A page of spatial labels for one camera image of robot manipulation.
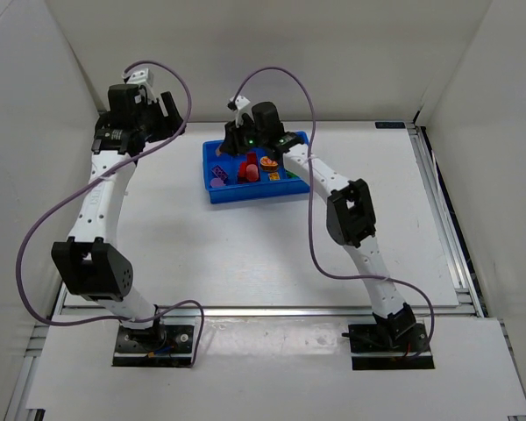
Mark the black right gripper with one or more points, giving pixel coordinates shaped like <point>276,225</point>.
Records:
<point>233,141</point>

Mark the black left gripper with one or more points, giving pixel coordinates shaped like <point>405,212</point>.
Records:
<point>159,121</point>

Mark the red lego brick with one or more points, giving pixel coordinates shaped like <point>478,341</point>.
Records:
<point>251,158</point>

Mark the purple round lego piece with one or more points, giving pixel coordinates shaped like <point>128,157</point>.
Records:
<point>219,172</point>

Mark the red green lego block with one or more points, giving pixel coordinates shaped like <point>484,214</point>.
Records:
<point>248,172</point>

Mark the purple butterfly lego piece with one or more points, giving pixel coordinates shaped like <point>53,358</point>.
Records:
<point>216,183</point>

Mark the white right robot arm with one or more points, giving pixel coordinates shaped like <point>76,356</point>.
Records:
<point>350,218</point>

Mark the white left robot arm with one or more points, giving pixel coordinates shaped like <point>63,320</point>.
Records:
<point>88,261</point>

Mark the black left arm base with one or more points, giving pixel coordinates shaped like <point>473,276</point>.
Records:
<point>162,345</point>

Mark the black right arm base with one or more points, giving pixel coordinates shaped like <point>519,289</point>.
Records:
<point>370,352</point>

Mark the blue plastic sorting tray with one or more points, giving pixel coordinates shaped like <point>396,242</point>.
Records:
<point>233,191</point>

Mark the orange round lego piece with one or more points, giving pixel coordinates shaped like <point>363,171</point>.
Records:
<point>268,165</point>

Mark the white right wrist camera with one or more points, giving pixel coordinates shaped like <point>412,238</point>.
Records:
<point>237,105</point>

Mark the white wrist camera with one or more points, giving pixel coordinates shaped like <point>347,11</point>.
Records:
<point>142,77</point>
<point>237,105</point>

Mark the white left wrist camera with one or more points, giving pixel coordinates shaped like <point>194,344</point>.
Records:
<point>142,77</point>

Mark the aluminium frame rail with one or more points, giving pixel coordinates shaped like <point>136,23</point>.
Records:
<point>464,309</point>

